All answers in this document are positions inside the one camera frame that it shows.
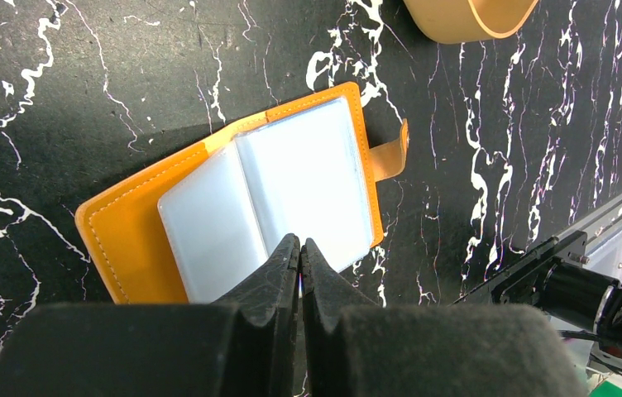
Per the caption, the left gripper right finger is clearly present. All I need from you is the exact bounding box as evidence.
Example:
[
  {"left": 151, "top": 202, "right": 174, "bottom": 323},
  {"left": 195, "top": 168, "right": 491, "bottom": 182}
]
[{"left": 300, "top": 239, "right": 586, "bottom": 396}]

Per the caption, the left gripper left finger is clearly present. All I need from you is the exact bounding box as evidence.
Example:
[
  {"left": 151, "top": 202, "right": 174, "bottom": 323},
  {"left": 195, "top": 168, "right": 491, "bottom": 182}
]
[{"left": 0, "top": 234, "right": 300, "bottom": 396}]

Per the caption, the tan oval tray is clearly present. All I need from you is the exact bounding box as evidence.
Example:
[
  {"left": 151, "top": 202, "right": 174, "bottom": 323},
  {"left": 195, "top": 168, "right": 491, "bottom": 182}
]
[{"left": 404, "top": 0, "right": 538, "bottom": 44}]

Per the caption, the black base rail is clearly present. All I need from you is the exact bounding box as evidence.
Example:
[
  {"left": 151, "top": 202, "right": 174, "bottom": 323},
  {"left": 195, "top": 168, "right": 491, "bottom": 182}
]
[{"left": 453, "top": 184, "right": 622, "bottom": 385}]

